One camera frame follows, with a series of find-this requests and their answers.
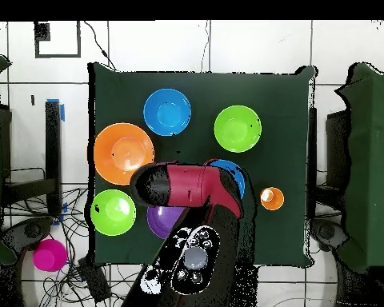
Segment blue plastic bowl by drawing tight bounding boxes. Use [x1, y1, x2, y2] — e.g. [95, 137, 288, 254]
[142, 88, 192, 138]
[206, 158, 246, 200]

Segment purple plastic bowl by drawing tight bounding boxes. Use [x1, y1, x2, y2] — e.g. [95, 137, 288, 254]
[146, 205, 186, 240]

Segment large orange plastic bowl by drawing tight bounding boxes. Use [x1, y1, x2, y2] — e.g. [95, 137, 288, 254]
[93, 122, 155, 186]

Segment green plastic bowl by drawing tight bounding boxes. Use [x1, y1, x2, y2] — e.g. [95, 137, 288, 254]
[90, 189, 138, 237]
[213, 105, 262, 154]

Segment orange plastic cup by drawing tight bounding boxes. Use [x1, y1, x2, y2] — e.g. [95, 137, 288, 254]
[259, 186, 286, 211]

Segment dark green tablecloth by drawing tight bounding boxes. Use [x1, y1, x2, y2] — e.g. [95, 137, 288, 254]
[87, 62, 318, 269]

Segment black stand with blue tape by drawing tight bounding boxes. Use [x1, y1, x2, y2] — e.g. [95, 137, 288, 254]
[1, 98, 66, 218]

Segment black box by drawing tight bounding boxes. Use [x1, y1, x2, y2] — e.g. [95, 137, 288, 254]
[325, 110, 351, 193]
[0, 105, 13, 180]

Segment black power strip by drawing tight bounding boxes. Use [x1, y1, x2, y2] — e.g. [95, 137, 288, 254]
[76, 257, 112, 303]

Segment pink plastic cup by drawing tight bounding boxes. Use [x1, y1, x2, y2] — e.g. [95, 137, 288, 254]
[32, 238, 68, 273]

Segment black cable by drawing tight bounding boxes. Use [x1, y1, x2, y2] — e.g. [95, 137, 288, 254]
[82, 20, 118, 72]

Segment tangle of black cables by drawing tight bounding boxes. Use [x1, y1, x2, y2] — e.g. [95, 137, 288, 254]
[2, 186, 142, 307]

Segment dark square floor frame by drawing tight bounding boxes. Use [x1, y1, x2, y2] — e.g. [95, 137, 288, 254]
[34, 20, 82, 59]

